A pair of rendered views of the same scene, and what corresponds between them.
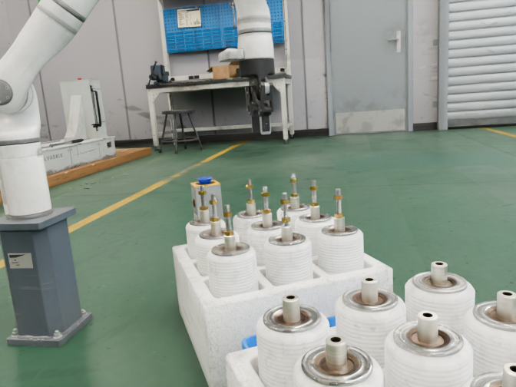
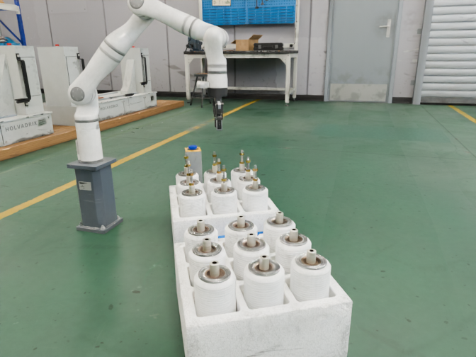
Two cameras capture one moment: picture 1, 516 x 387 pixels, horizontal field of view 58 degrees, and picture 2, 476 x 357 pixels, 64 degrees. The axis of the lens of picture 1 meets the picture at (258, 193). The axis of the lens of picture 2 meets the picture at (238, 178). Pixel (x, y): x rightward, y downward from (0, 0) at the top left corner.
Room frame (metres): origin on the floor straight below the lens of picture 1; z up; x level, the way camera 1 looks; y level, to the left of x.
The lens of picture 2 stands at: (-0.42, -0.25, 0.73)
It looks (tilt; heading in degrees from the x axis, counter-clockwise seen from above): 18 degrees down; 6
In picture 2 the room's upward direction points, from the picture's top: straight up
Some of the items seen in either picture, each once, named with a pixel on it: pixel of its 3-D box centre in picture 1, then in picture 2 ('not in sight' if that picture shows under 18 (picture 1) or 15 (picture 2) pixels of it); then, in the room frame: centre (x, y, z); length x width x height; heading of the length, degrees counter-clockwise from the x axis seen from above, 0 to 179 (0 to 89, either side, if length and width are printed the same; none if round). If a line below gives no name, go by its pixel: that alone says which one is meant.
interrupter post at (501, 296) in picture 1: (507, 306); (293, 235); (0.52, -0.29, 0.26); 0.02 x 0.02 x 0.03
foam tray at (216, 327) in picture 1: (272, 292); (219, 217); (1.00, -0.02, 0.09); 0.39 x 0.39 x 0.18; 18
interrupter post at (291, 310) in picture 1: (291, 309); (200, 225); (0.56, -0.03, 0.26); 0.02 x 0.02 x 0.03
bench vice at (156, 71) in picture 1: (158, 73); (194, 43); (5.42, 1.02, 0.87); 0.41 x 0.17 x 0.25; 169
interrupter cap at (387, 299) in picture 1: (369, 299); (241, 225); (0.59, -0.14, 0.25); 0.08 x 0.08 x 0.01
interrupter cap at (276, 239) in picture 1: (287, 239); (224, 190); (0.89, -0.05, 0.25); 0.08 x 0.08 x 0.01
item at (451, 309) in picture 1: (438, 339); (278, 248); (0.63, -0.26, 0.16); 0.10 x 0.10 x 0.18
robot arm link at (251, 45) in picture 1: (246, 44); (212, 78); (1.01, 0.00, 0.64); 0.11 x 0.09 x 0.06; 105
